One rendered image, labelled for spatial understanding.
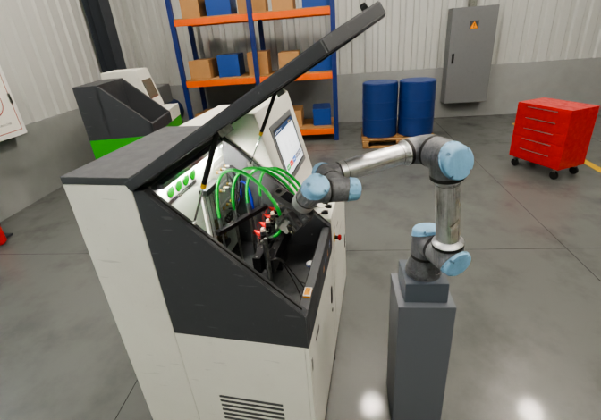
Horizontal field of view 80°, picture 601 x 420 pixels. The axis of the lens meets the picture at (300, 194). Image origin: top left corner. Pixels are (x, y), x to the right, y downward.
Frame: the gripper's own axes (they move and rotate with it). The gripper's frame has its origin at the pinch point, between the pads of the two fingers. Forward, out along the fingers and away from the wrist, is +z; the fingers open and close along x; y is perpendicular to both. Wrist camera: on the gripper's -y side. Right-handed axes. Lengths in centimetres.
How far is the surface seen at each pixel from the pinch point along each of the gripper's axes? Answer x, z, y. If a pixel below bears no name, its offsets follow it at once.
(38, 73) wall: 15, 359, -426
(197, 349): -48, 49, 16
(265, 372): -33, 41, 41
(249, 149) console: 27, 36, -44
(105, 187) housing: -42, 4, -48
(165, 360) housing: -60, 64, 10
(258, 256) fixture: -4.9, 36.9, 2.2
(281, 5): 367, 272, -319
